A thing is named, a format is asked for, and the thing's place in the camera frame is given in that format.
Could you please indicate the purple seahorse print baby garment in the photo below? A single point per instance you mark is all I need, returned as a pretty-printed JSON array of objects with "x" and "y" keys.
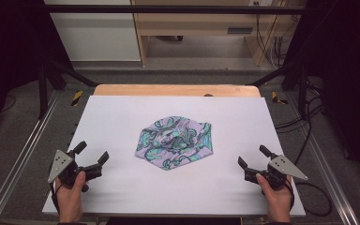
[{"x": 175, "y": 142}]

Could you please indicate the person's left hand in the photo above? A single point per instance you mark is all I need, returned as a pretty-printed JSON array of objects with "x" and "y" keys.
[{"x": 70, "y": 200}]

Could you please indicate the white cabinet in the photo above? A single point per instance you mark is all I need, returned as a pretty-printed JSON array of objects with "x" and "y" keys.
[{"x": 97, "y": 34}]

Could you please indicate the right yellow clamp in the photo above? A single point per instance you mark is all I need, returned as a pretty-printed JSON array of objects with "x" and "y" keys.
[{"x": 276, "y": 98}]

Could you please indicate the black horizontal frame bar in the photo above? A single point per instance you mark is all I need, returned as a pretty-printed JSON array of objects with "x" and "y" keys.
[{"x": 168, "y": 9}]

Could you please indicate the wooden table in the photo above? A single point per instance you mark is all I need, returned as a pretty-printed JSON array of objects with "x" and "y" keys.
[{"x": 168, "y": 90}]

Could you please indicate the black curtain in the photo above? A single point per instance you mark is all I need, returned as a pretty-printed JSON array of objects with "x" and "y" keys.
[
  {"x": 9, "y": 47},
  {"x": 347, "y": 78}
]

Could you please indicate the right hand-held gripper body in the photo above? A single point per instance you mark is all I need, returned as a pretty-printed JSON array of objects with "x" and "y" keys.
[{"x": 281, "y": 170}]

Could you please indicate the white board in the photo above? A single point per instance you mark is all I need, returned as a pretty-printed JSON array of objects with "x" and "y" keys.
[{"x": 112, "y": 184}]

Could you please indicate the light wooden desk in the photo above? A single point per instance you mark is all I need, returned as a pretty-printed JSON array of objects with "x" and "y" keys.
[{"x": 197, "y": 23}]

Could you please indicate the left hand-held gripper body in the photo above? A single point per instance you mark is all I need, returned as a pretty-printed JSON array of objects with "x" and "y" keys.
[{"x": 63, "y": 164}]

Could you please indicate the aluminium rail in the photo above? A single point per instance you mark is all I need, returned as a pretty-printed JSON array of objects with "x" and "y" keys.
[
  {"x": 18, "y": 162},
  {"x": 328, "y": 175}
]

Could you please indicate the black frame strut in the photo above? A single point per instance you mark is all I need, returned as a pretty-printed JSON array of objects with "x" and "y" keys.
[
  {"x": 43, "y": 93},
  {"x": 302, "y": 90}
]

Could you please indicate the person's right hand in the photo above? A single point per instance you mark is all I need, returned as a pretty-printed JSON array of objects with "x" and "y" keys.
[{"x": 278, "y": 201}]

